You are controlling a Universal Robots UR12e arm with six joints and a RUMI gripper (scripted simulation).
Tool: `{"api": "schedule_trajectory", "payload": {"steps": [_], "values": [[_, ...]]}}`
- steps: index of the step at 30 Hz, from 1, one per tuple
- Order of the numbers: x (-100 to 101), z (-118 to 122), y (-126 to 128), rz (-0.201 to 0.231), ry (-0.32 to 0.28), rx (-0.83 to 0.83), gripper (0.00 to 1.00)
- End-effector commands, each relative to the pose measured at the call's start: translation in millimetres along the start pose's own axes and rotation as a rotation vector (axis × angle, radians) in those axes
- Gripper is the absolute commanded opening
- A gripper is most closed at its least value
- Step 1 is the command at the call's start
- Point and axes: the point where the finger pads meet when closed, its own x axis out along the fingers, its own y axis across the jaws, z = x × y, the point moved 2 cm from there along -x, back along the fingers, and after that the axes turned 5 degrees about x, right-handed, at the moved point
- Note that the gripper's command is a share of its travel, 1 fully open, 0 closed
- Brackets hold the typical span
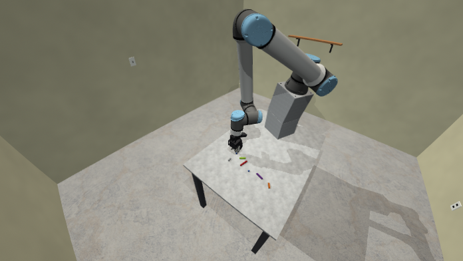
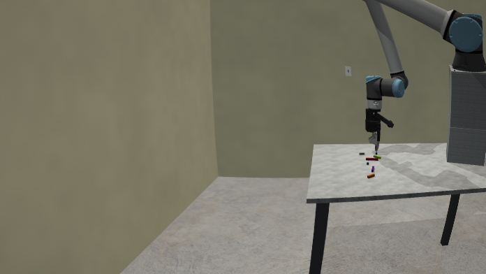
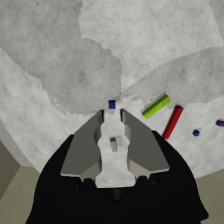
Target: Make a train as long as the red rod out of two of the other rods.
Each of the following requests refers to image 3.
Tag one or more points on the lime green rod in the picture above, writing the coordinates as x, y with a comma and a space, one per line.
164, 100

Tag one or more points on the red rod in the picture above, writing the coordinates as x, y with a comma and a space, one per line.
172, 122

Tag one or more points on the grey rod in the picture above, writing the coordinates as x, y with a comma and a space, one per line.
113, 144

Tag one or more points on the purple rod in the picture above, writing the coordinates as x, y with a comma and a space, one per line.
220, 123

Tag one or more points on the small blue cube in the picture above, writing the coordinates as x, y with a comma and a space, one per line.
112, 104
196, 133

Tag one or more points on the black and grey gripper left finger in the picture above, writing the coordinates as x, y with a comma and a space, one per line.
77, 158

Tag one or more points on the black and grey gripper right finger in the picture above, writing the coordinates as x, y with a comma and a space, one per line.
149, 154

